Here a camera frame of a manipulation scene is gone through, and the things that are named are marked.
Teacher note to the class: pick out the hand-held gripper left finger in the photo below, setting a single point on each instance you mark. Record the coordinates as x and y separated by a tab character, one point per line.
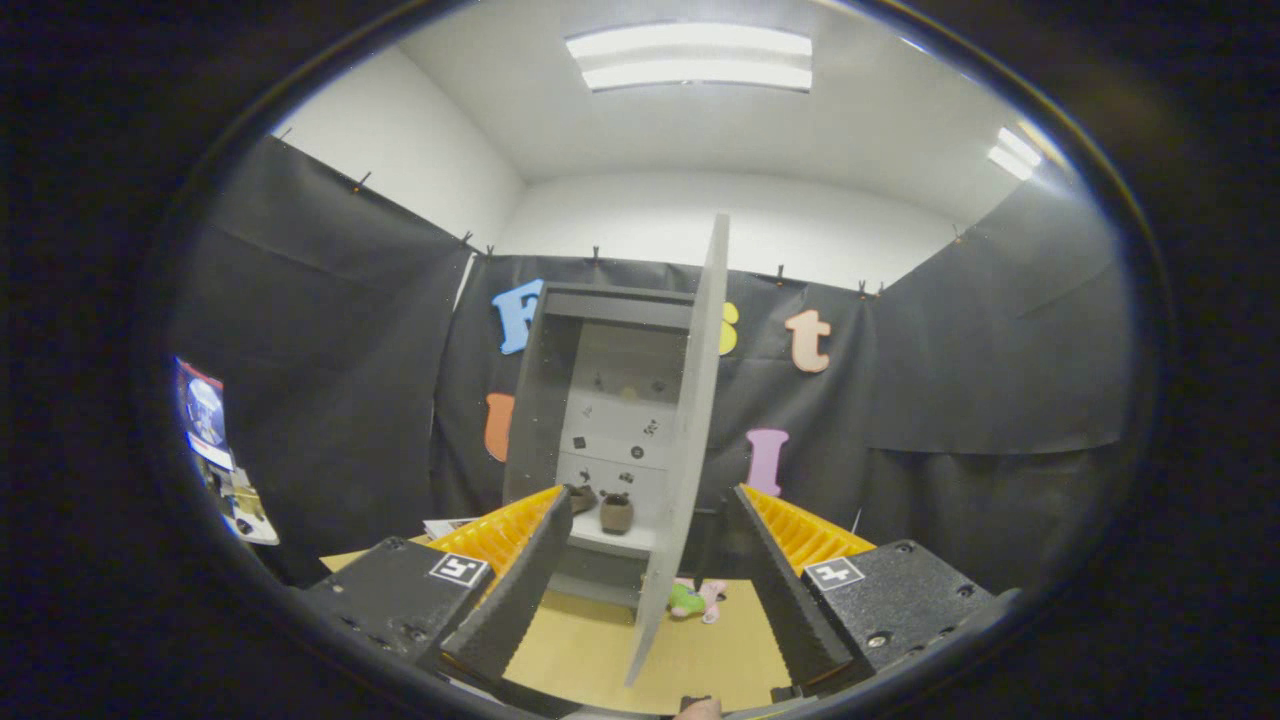
520	590

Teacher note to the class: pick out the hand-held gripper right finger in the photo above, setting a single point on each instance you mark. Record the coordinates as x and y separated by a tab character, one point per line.
785	590

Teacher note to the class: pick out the brown fuzzy shoe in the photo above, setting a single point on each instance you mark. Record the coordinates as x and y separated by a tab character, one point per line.
617	513
582	498

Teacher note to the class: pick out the pale shoe cabinet door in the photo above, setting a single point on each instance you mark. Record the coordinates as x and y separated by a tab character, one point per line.
690	430

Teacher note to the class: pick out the grey shoe cabinet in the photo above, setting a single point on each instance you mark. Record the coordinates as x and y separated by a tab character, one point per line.
545	400

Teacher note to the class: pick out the green pink plush toy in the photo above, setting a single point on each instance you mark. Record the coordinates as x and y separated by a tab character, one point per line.
688	602

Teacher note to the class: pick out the black backdrop cloth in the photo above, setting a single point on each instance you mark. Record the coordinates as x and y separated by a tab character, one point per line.
330	380

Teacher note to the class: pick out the small ceiling light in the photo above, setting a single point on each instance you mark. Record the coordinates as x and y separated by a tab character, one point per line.
1012	155

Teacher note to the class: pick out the long ceiling light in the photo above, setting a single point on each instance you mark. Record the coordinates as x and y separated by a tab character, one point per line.
690	45

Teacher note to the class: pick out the blue wall poster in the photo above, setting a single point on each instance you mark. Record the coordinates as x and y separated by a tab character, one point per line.
205	410

